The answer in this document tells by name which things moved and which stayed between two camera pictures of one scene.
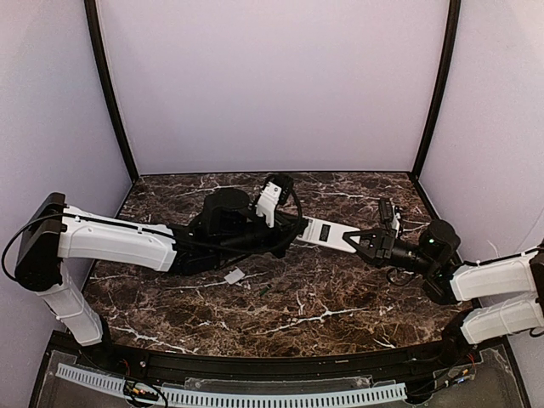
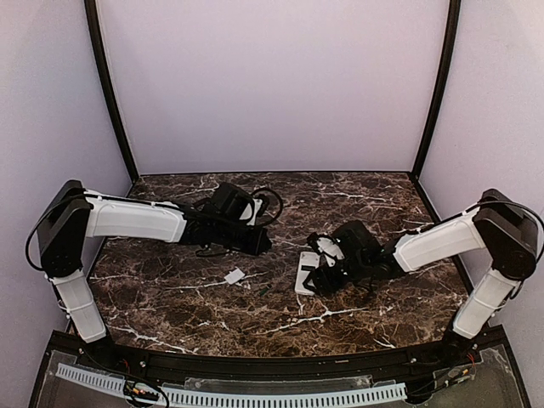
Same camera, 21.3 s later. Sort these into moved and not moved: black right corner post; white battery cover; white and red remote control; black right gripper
Moved: black right gripper; white and red remote control
Not moved: black right corner post; white battery cover
